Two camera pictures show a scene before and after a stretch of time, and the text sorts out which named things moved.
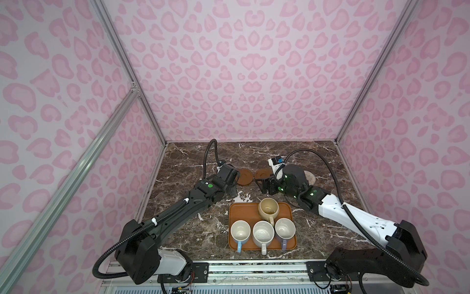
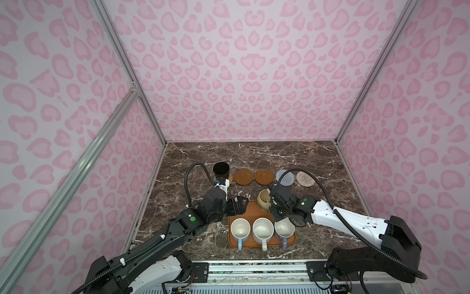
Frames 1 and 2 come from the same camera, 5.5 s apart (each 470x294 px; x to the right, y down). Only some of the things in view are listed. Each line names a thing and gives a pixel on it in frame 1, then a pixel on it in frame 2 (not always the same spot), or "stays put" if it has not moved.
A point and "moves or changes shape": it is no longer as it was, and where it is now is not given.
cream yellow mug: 268,209 moves or changes shape
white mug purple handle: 284,229 stays put
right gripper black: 271,180 → 273,212
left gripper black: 234,188 → 235,210
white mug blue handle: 240,231 stays put
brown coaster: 246,177 stays put
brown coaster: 263,173 stays put
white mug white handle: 263,234 stays put
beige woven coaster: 310,177 stays put
